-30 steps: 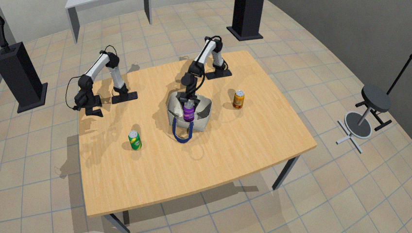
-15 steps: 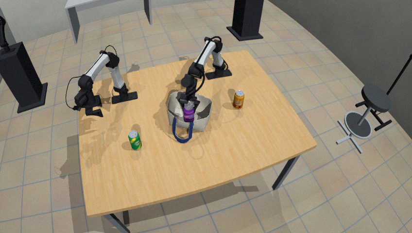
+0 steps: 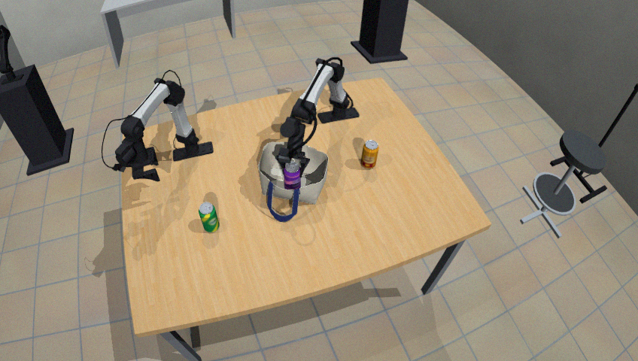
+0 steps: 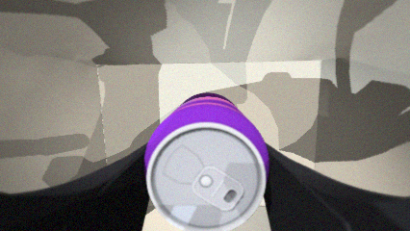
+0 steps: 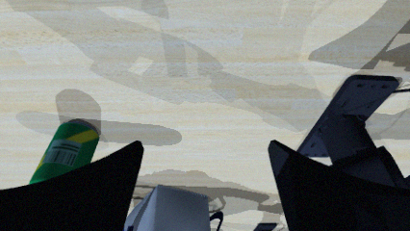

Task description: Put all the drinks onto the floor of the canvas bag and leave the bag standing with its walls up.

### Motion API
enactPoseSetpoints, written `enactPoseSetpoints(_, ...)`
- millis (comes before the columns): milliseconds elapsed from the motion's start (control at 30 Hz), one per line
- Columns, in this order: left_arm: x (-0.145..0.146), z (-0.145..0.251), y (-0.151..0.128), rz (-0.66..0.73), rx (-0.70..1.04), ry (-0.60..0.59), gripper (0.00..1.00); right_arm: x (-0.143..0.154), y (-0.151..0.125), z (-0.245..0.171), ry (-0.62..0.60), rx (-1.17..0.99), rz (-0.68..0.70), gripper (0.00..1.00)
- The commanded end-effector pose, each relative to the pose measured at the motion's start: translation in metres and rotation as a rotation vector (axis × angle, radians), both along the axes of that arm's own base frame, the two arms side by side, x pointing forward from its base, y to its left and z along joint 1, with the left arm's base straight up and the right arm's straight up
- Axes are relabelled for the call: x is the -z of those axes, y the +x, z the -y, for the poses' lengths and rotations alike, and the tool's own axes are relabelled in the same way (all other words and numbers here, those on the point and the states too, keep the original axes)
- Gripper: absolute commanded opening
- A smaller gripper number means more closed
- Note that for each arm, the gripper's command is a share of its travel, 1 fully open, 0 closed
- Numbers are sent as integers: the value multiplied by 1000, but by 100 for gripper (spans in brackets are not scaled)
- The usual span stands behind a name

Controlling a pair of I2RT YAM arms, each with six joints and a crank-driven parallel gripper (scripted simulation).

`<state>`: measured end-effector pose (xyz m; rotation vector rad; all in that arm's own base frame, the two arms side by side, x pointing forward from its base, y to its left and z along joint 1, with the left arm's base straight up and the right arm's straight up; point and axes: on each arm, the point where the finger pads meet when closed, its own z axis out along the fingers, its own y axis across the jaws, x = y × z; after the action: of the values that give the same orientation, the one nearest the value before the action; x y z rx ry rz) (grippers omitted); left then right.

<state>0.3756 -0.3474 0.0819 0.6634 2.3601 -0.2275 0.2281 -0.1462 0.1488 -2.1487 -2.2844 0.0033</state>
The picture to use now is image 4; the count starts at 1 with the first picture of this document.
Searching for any white tote bag with blue handles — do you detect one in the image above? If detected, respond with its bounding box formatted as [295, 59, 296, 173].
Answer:
[0, 0, 410, 197]

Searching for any purple drink can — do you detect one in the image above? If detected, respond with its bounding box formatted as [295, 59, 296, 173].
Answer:
[144, 92, 269, 231]

